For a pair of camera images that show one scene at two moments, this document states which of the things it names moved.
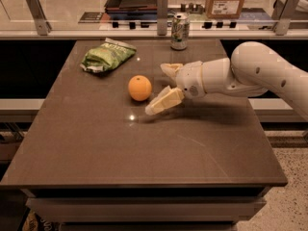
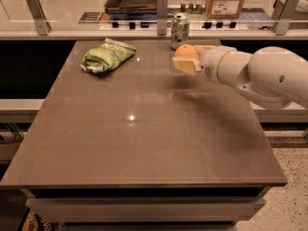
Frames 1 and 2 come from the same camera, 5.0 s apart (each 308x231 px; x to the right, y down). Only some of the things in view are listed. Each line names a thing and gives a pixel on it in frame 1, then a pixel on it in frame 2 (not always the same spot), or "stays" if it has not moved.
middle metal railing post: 162,12 stays
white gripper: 190,78 → 211,63
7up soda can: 180,32 stays
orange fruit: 140,88 → 186,50
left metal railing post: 41,22 stays
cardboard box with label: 225,1 stays
